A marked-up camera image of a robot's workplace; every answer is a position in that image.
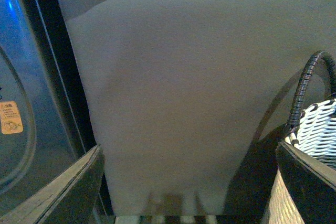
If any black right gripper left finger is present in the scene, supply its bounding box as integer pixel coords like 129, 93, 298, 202
1, 145, 104, 223

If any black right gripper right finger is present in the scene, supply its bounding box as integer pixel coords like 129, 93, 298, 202
276, 142, 335, 223

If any grey front-load washing machine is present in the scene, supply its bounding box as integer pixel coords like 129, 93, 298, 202
1, 0, 96, 215

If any black white woven basket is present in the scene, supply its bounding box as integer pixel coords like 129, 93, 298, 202
262, 99, 336, 224

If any orange warning sticker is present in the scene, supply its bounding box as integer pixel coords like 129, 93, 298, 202
1, 101, 24, 135

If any grey sofa side panel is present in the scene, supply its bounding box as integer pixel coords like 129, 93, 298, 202
58, 0, 335, 216

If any black basket handle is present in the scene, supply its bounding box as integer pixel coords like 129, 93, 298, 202
285, 50, 335, 135

